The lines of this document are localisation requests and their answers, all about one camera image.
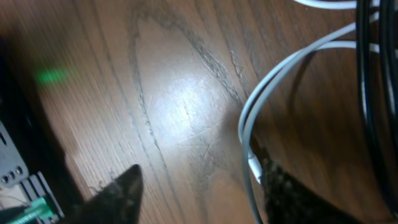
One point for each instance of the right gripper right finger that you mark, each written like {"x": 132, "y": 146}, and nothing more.
{"x": 288, "y": 201}

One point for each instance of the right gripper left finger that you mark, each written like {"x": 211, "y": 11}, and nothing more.
{"x": 119, "y": 202}

